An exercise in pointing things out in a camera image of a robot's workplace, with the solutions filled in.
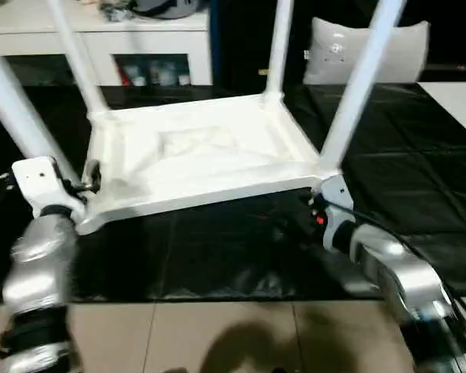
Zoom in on white glass-door cabinet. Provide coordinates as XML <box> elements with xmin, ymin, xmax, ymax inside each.
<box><xmin>0</xmin><ymin>0</ymin><xmax>215</xmax><ymax>88</ymax></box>

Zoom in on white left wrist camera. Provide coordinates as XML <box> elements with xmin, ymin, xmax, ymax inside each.
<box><xmin>11</xmin><ymin>157</ymin><xmax>88</xmax><ymax>223</ymax></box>

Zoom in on white flat board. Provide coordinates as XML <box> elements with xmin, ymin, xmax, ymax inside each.
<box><xmin>418</xmin><ymin>81</ymin><xmax>466</xmax><ymax>145</ymax></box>

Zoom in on dark items on cabinet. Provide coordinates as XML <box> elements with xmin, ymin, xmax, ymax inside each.
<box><xmin>99</xmin><ymin>0</ymin><xmax>210</xmax><ymax>21</ymax></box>

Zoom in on black table mat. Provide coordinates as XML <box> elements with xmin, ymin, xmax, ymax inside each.
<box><xmin>0</xmin><ymin>81</ymin><xmax>466</xmax><ymax>305</ymax></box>

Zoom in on white plastic table top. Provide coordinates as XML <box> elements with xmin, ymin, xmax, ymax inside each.
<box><xmin>74</xmin><ymin>93</ymin><xmax>329</xmax><ymax>235</ymax></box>

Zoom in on grey cushion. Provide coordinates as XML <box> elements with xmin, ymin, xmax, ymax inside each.
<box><xmin>303</xmin><ymin>17</ymin><xmax>431</xmax><ymax>85</ymax></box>

